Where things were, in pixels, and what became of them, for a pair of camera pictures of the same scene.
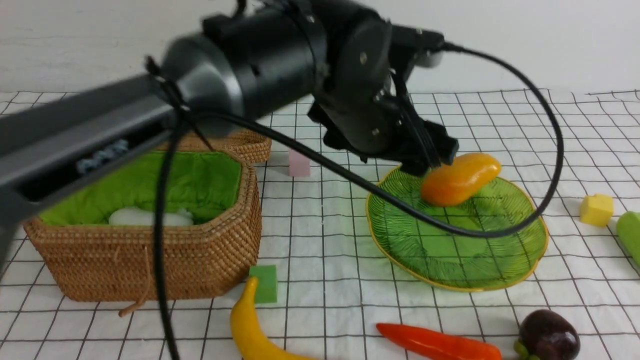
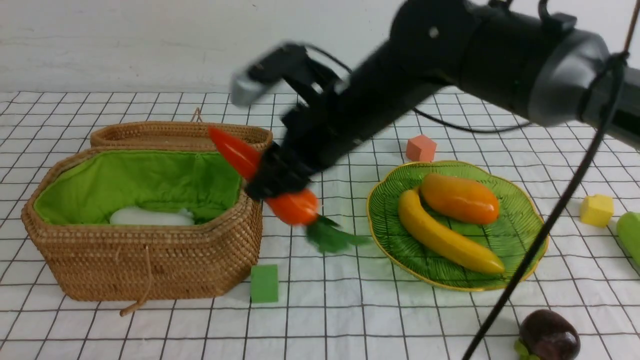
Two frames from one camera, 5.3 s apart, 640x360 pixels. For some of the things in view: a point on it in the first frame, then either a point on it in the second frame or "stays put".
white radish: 135,216 stays put
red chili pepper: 447,347 to 296,206
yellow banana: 251,337 to 441,241
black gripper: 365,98 to 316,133
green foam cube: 266,290 stays put
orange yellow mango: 447,185 to 459,199
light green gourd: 628,227 stays put
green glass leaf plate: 462,263 stays put
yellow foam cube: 596,210 stays put
